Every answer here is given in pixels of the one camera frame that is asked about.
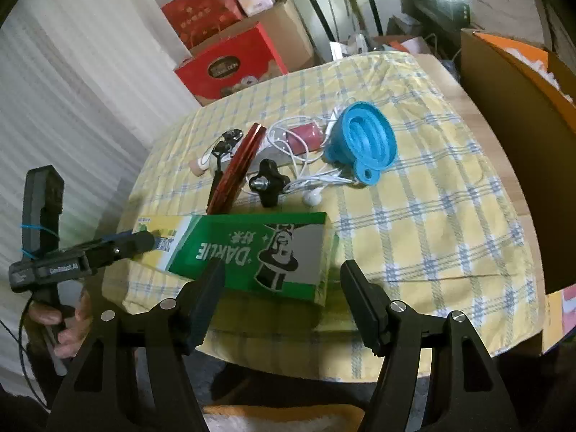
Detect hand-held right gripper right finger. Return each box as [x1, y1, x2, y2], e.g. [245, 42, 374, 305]
[339, 258, 525, 432]

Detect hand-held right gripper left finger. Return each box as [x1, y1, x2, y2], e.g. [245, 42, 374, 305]
[45, 258, 226, 432]

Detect green yellow toothpaste box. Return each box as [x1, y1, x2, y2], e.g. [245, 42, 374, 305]
[137, 212, 338, 304]

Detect red mascara tube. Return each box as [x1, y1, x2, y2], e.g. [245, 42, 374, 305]
[206, 122, 266, 216]

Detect black eyelash curler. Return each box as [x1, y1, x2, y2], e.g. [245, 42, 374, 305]
[209, 128, 246, 210]

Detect blue collapsible funnel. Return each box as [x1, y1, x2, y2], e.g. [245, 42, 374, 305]
[321, 103, 399, 186]

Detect clear bottle pink cap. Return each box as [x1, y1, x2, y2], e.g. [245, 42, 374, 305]
[263, 121, 325, 167]

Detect orange cardboard box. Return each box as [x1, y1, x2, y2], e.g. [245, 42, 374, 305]
[459, 27, 576, 293]

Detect person's left hand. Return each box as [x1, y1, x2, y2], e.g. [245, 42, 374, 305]
[29, 292, 93, 358]

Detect small white beige bottle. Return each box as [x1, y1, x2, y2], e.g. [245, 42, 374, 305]
[189, 141, 226, 176]

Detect white earphones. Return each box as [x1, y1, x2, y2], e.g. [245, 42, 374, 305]
[265, 99, 361, 205]

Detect yellow plaid tablecloth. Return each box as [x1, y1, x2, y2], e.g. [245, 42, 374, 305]
[101, 51, 538, 381]

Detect white curtain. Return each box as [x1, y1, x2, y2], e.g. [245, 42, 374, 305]
[0, 0, 203, 392]

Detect black knob screw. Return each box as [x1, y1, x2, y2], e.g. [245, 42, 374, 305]
[249, 158, 291, 208]

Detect pink printed box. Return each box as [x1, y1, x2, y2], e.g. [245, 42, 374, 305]
[546, 288, 576, 338]

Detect red gift box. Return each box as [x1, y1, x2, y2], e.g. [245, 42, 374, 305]
[161, 0, 246, 52]

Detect box of clutter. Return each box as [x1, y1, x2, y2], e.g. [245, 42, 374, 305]
[328, 31, 433, 61]

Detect brown cardboard box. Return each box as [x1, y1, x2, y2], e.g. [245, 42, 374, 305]
[180, 0, 316, 73]

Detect black speaker stand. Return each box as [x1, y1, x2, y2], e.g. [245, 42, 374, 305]
[364, 0, 384, 37]
[306, 0, 336, 41]

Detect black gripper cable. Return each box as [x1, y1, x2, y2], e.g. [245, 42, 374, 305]
[0, 297, 50, 410]

